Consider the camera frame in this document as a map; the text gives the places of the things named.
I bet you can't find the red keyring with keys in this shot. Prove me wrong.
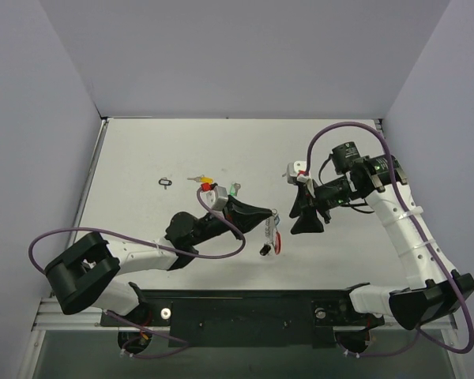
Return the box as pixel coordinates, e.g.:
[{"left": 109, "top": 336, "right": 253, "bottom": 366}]
[{"left": 264, "top": 209, "right": 282, "bottom": 256}]

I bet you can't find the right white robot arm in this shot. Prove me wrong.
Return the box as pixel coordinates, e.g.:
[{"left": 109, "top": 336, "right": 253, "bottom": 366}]
[{"left": 285, "top": 142, "right": 474, "bottom": 330}]

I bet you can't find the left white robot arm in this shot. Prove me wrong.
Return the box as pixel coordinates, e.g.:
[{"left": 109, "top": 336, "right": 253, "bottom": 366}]
[{"left": 44, "top": 197, "right": 273, "bottom": 325}]

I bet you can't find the key with green tag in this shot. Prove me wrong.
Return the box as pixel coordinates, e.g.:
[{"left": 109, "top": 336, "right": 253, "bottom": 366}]
[{"left": 230, "top": 182, "right": 241, "bottom": 197}]

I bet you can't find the key with yellow tag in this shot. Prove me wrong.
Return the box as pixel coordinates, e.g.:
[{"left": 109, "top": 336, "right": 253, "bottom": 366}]
[{"left": 188, "top": 175, "right": 214, "bottom": 185}]

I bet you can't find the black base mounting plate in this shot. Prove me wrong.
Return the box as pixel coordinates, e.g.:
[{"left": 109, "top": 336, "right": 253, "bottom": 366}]
[{"left": 98, "top": 282, "right": 386, "bottom": 351}]

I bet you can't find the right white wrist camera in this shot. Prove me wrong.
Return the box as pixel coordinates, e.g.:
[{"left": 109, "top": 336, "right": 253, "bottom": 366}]
[{"left": 284, "top": 161, "right": 314, "bottom": 196}]

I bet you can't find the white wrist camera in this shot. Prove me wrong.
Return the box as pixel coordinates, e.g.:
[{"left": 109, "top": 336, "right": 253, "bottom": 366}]
[
  {"left": 201, "top": 182, "right": 228, "bottom": 212},
  {"left": 284, "top": 161, "right": 314, "bottom": 196}
]

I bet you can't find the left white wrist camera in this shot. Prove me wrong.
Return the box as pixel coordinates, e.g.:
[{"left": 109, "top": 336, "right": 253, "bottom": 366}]
[{"left": 201, "top": 182, "right": 228, "bottom": 212}]

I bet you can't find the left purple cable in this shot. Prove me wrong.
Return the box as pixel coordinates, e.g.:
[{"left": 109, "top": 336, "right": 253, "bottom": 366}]
[{"left": 28, "top": 187, "right": 246, "bottom": 273}]

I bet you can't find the aluminium frame rail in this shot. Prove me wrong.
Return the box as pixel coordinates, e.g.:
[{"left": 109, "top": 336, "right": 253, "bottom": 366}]
[{"left": 19, "top": 291, "right": 467, "bottom": 378}]

